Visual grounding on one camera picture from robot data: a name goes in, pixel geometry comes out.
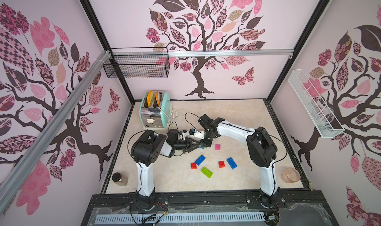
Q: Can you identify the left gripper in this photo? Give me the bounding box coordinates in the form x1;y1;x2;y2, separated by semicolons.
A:
173;137;199;154

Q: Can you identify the long blue lego brick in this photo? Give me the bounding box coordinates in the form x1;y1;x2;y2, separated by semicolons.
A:
195;155;206;166

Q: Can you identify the lime green lego brick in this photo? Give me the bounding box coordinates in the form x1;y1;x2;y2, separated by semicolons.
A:
201;167;213;178

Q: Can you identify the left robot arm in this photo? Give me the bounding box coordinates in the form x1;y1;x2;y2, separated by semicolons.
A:
130;129;205;205

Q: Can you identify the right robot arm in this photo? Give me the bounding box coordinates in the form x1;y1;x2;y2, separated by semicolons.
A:
198;115;279;209

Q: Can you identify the right red lego brick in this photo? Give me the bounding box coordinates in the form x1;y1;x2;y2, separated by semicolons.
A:
218;161;225;168

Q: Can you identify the right blue lego brick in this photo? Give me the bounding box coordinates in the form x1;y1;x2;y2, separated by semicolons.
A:
227;157;237;169

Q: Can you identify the mint green toaster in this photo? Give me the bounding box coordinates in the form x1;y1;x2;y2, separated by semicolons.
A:
140;90;173;131

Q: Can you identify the brown glass jar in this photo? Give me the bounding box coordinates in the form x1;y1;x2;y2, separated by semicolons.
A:
111;172;128;186

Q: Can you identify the pink plastic bowl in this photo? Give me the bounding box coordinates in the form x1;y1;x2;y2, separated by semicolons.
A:
281;168;301;183

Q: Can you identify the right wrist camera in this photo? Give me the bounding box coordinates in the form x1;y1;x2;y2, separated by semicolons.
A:
189;129;205;139

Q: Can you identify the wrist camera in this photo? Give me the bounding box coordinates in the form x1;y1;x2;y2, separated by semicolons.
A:
189;129;205;139
179;130;189;140

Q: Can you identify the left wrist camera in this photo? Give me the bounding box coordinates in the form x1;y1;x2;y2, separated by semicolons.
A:
179;130;189;140

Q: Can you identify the white slotted cable duct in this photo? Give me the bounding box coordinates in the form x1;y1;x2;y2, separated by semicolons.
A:
94;212;265;226

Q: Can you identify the black wire basket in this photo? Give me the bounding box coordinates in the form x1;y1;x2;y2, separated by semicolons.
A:
103;47;170;78

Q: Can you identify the white wire shelf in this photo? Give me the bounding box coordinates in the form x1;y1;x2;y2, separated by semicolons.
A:
288;69;345;138

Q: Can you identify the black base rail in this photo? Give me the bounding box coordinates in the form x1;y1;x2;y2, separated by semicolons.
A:
81;189;338;226

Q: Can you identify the aluminium frame bar back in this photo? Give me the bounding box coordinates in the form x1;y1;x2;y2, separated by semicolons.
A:
113;49;294;57

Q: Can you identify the aluminium frame bar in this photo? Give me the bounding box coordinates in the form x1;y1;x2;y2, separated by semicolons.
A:
1;51;111;213
113;49;294;57

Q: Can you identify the aluminium frame bar left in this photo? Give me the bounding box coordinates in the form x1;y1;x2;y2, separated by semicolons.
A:
1;51;111;213

